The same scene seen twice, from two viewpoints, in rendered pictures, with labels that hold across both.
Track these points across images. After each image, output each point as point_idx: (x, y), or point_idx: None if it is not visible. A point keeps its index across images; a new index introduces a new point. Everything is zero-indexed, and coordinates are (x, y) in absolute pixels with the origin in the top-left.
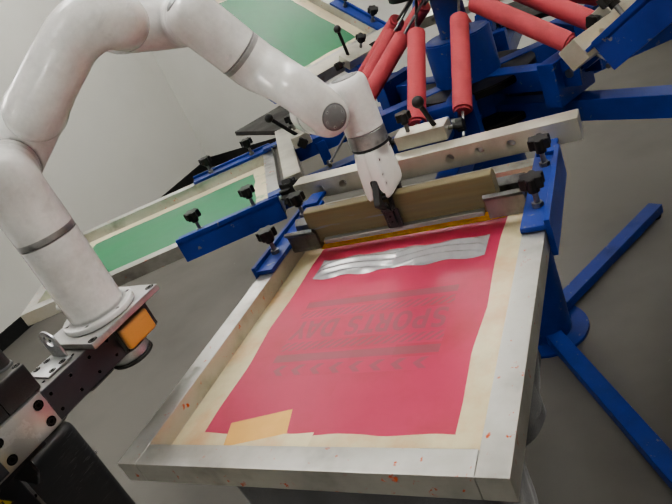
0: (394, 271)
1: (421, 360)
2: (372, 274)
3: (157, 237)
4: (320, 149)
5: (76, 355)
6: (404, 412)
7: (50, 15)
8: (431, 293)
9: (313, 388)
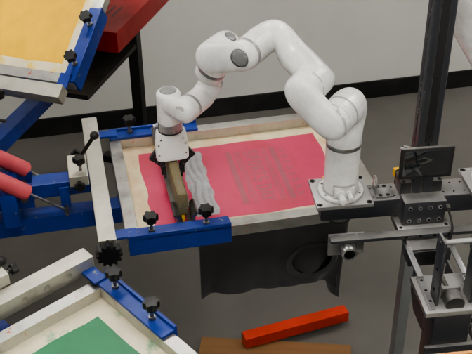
0: (212, 178)
1: (279, 149)
2: (215, 187)
3: None
4: None
5: (369, 185)
6: (308, 146)
7: (292, 29)
8: (232, 159)
9: (307, 175)
